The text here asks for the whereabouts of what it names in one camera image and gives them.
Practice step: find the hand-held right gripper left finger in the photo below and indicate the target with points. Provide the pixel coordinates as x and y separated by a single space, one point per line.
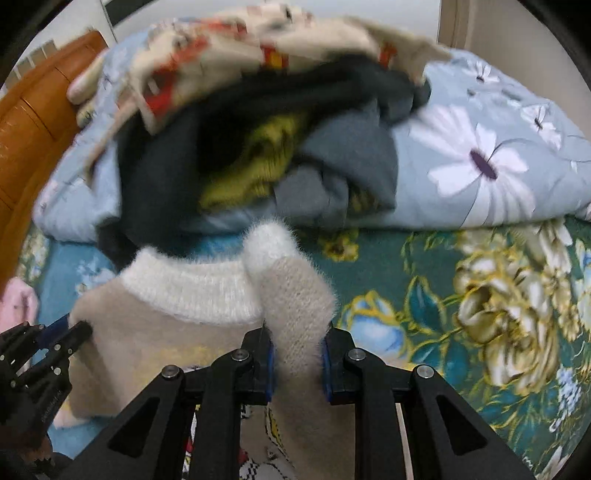
270 369

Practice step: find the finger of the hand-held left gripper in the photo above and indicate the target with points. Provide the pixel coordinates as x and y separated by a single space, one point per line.
55 328
76 333

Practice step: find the pink cloth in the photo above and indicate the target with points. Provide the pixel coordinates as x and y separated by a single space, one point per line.
16 302

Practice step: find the light blue floral quilt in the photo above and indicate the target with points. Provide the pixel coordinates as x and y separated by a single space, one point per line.
471 152

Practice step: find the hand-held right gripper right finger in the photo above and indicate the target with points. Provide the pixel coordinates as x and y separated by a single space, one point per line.
327 369

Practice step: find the cream patterned garment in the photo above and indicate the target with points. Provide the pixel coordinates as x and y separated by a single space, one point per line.
221 50

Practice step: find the pile of dark clothes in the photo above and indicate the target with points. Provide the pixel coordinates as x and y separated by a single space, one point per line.
258 152

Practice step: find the beige fuzzy knit sweater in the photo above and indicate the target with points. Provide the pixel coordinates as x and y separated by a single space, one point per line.
184 332

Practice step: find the wooden headboard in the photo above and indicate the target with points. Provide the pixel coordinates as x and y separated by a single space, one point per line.
32 134

